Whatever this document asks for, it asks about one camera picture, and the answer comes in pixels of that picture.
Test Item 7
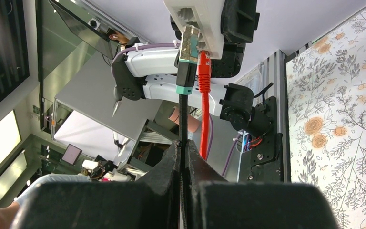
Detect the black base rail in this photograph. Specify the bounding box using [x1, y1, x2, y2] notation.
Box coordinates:
[237, 96, 284, 182]

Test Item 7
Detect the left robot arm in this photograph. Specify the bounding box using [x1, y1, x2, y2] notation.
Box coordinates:
[111, 0, 276, 137]

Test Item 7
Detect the short red ethernet cable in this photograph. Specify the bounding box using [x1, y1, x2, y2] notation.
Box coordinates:
[197, 50, 213, 161]

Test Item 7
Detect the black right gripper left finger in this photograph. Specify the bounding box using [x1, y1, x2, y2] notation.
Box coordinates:
[12, 140, 181, 229]

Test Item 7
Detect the black ethernet cable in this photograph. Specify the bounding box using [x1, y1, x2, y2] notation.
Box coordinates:
[174, 25, 201, 229]

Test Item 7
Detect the pink cylinder in background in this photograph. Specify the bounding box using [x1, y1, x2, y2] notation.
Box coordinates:
[168, 106, 201, 134]

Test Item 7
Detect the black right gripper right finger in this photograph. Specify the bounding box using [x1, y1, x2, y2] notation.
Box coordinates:
[186, 140, 338, 229]

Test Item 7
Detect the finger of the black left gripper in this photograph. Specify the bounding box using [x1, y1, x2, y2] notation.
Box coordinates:
[221, 0, 260, 43]

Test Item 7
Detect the white router box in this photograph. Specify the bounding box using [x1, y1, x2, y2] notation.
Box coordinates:
[163, 0, 225, 60]

